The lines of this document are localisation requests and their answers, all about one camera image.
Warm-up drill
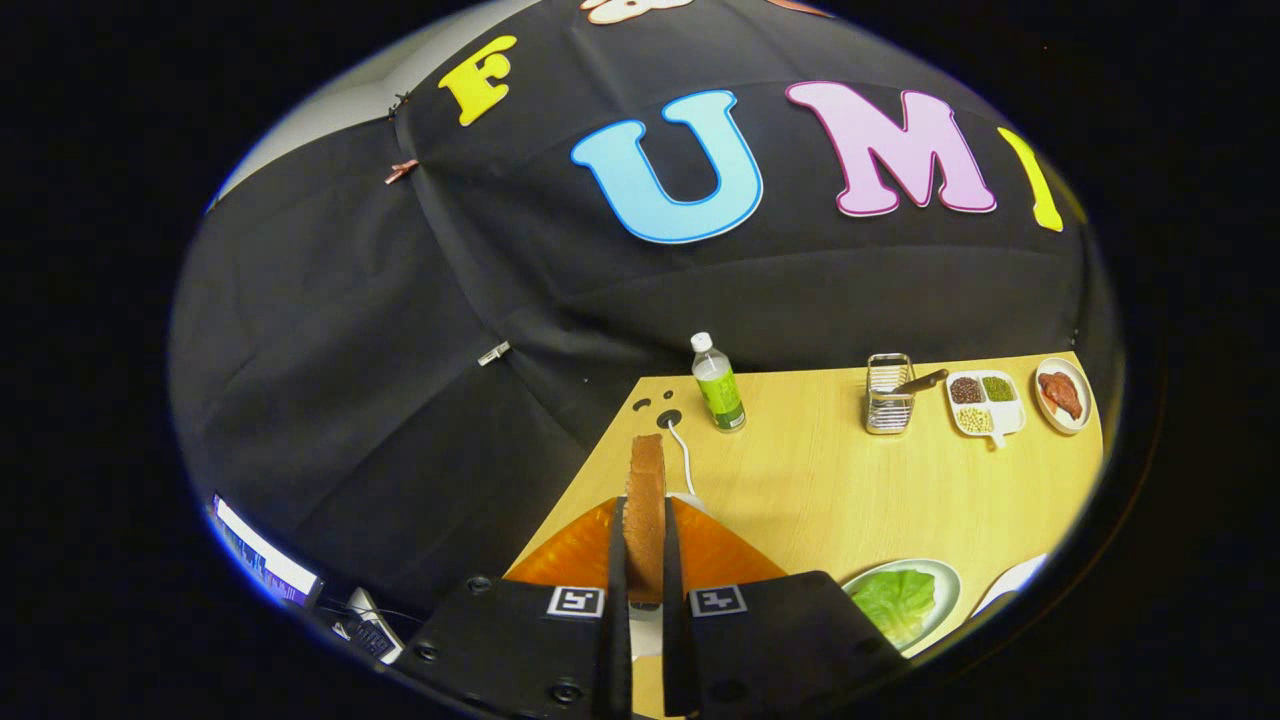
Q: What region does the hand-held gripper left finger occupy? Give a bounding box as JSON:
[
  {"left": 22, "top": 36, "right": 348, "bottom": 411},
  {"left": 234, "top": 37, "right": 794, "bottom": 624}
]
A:
[{"left": 400, "top": 497, "right": 633, "bottom": 719}]

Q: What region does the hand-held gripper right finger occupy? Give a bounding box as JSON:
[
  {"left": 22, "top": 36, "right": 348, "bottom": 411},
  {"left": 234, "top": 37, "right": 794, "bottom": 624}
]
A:
[{"left": 660, "top": 497, "right": 906, "bottom": 719}]

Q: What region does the toasted bread slice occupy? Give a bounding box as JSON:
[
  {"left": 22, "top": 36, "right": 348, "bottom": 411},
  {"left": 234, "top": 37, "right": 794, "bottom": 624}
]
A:
[{"left": 622, "top": 433, "right": 669, "bottom": 606}]

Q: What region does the green lettuce leaf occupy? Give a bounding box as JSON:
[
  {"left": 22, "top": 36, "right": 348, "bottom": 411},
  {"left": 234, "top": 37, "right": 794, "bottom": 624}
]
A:
[{"left": 850, "top": 569, "right": 937, "bottom": 646}]

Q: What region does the white toaster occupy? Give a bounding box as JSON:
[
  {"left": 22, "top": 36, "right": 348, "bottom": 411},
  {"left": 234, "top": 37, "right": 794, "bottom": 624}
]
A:
[{"left": 628, "top": 490, "right": 711, "bottom": 661}]

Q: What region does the green label plastic bottle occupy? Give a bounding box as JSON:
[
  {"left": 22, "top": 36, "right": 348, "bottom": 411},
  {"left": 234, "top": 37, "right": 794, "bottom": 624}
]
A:
[{"left": 690, "top": 332, "right": 747, "bottom": 433}]

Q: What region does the white framed keyboard device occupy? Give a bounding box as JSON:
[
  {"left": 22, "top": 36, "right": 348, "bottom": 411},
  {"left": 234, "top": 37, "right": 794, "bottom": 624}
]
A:
[{"left": 330, "top": 587, "right": 406, "bottom": 666}]

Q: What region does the pale green round plate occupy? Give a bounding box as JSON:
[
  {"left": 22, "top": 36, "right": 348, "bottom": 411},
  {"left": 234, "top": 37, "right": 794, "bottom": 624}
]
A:
[{"left": 840, "top": 558, "right": 963, "bottom": 656}]

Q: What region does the white rectangular plate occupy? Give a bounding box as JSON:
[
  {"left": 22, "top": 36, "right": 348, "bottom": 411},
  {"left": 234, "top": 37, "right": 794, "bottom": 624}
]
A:
[{"left": 970, "top": 553, "right": 1049, "bottom": 618}]

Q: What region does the black backdrop cloth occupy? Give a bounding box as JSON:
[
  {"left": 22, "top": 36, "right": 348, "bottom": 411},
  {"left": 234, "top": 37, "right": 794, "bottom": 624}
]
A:
[{"left": 170, "top": 0, "right": 1121, "bottom": 611}]

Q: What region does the computer monitor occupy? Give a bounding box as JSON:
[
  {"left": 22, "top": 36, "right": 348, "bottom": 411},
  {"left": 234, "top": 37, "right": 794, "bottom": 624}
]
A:
[{"left": 210, "top": 493, "right": 326, "bottom": 608}]

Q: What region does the white divided bean dish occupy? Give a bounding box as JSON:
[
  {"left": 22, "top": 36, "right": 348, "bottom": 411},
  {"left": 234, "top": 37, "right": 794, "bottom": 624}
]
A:
[{"left": 945, "top": 370, "right": 1027, "bottom": 449}]

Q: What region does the white round meat plate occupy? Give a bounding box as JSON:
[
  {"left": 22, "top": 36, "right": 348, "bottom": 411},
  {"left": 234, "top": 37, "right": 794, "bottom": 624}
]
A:
[{"left": 1033, "top": 357, "right": 1093, "bottom": 436}]

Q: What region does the brown meat slice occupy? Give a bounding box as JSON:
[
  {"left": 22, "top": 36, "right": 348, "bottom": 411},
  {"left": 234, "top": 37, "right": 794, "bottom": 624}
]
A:
[{"left": 1038, "top": 371, "right": 1084, "bottom": 421}]

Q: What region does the white toaster cable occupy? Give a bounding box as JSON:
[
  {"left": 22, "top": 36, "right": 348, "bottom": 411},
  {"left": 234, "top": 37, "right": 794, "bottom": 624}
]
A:
[{"left": 665, "top": 420, "right": 698, "bottom": 498}]

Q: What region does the metal wire utensil holder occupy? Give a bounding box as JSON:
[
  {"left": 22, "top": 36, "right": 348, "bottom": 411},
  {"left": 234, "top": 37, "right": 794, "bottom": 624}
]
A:
[{"left": 865, "top": 353, "right": 917, "bottom": 436}]

